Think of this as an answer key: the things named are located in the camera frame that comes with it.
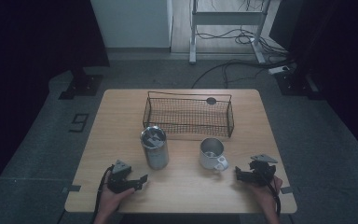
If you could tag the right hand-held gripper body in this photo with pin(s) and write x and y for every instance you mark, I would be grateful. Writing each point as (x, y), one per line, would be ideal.
(261, 174)

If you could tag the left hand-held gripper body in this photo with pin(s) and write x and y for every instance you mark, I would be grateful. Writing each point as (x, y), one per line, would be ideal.
(121, 182)

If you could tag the stainless steel tumbler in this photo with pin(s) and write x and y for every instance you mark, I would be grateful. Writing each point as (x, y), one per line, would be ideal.
(155, 152)

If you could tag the white mug with steel inside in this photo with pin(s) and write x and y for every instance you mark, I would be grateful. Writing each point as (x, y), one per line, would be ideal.
(210, 158)

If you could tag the person's left hand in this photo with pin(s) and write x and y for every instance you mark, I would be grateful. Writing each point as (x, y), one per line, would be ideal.
(112, 200)

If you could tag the grey tape piece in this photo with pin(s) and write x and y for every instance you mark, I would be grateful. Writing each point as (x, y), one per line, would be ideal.
(286, 189)
(72, 188)

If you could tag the dark round table grommet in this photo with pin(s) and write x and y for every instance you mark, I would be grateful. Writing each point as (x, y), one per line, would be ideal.
(211, 100)

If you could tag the black stand base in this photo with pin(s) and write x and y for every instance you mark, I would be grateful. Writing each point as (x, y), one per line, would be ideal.
(295, 84)
(82, 85)

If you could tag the white power strip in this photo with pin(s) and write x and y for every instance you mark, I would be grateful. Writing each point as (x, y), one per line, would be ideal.
(278, 70)

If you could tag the black curtain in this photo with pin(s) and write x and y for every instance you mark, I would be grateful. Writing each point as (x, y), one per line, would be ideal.
(338, 46)
(28, 37)

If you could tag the white cabinet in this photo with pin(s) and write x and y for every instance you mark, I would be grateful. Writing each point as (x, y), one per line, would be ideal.
(133, 23)

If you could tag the white metal desk frame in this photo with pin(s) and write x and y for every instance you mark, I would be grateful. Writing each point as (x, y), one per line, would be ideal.
(227, 18)

